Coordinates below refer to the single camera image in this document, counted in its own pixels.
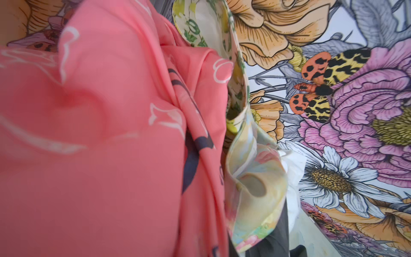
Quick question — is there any white cloth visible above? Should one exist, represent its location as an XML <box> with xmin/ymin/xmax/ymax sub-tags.
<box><xmin>278</xmin><ymin>149</ymin><xmax>307</xmax><ymax>233</ymax></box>

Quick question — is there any yellow green floral cloth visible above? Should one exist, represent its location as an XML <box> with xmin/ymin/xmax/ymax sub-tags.
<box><xmin>172</xmin><ymin>0</ymin><xmax>249</xmax><ymax>134</ymax></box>

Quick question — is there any pastel floral cloth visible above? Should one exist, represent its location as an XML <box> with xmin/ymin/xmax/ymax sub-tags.
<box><xmin>223</xmin><ymin>108</ymin><xmax>287</xmax><ymax>253</ymax></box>

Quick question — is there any pink patterned cloth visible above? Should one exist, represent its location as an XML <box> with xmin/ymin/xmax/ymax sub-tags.
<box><xmin>1</xmin><ymin>1</ymin><xmax>233</xmax><ymax>257</ymax></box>

